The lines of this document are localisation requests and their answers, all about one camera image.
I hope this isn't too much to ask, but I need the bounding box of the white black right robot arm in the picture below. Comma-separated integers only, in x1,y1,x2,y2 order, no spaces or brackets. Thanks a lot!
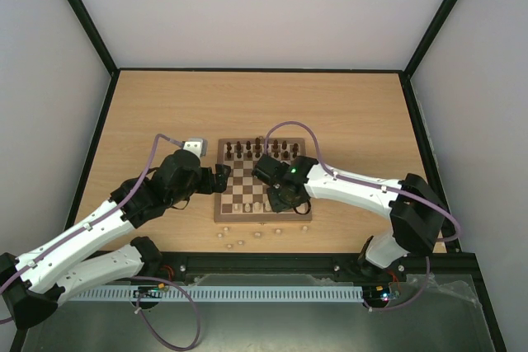
252,155,445,279

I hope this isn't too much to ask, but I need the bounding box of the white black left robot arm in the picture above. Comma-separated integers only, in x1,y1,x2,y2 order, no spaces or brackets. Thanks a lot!
1,148,231,330

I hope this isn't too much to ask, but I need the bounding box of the wooden chess board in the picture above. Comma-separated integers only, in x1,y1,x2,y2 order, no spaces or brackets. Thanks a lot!
213,138,314,224

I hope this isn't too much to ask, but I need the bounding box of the dark king piece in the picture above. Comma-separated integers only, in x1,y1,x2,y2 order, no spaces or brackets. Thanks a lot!
254,137,262,152

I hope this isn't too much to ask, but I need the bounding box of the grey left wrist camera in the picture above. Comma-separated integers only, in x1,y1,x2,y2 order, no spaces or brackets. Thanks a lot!
182,138,208,157

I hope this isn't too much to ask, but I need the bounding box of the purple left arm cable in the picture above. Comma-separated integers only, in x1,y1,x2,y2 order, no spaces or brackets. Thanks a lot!
0,134,202,352

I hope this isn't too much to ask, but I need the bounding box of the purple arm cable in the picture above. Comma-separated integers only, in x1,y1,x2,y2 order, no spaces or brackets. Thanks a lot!
263,121,462,312
0,134,202,352

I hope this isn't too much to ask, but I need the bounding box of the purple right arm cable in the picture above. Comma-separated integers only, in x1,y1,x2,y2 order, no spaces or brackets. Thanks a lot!
263,121,462,312

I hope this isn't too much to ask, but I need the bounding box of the light blue cable duct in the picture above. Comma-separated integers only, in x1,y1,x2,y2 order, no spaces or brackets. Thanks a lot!
72,285,364,303

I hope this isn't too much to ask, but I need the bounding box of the black frame post left rear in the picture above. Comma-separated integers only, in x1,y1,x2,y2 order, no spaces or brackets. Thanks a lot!
42,0,120,77

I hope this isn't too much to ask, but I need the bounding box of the black frame post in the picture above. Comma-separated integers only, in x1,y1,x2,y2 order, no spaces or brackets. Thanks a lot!
42,0,120,77
403,0,459,79

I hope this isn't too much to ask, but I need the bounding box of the black frame post right rear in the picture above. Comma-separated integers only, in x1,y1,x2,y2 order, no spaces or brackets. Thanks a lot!
403,0,459,79

